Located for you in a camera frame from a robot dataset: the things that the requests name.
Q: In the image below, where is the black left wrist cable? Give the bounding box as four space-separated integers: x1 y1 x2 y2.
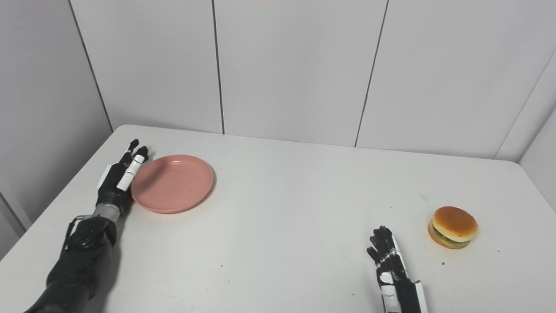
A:
62 215 87 253

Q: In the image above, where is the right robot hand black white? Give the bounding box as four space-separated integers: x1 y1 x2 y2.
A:
367 226 428 313

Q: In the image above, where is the toy hamburger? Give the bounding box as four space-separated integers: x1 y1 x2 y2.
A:
428 206 479 250

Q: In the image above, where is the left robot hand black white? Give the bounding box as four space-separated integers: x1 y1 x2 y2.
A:
96 139 149 213

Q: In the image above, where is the pink round plate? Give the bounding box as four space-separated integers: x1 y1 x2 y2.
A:
131 154 215 214

